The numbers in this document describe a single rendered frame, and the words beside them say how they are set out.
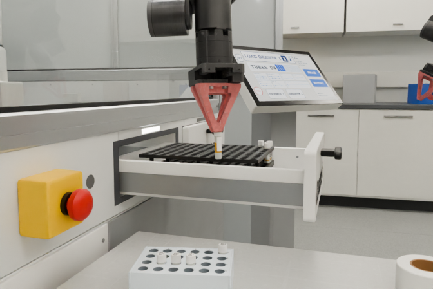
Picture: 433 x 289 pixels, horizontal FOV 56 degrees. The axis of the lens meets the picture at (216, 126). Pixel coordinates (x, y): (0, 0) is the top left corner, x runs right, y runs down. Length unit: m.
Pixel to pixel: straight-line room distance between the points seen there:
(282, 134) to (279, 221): 0.37
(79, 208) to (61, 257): 0.13
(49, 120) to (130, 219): 0.29
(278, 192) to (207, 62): 0.23
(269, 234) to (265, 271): 1.18
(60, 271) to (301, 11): 3.62
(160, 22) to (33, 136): 0.24
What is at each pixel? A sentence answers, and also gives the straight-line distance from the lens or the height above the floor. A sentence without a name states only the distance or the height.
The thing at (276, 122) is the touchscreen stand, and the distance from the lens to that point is 1.71.
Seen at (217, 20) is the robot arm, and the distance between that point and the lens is 0.62.
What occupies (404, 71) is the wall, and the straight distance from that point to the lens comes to 4.35.
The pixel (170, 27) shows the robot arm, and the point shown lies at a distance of 0.64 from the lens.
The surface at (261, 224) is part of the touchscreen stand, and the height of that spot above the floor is 0.44.
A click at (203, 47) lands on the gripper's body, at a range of 0.62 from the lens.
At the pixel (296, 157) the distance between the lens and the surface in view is 0.88.
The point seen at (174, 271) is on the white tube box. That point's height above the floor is 0.80.
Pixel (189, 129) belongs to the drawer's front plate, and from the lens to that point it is 1.00.
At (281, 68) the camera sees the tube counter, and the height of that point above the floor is 1.11.
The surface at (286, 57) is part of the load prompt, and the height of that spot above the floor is 1.16.
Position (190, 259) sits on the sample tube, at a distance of 0.54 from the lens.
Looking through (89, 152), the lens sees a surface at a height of 0.92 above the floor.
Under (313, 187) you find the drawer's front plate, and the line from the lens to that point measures 0.63.
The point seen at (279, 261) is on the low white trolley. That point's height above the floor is 0.76.
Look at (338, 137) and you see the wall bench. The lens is 3.64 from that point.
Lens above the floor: 1.02
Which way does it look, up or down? 5 degrees down
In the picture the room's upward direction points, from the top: straight up
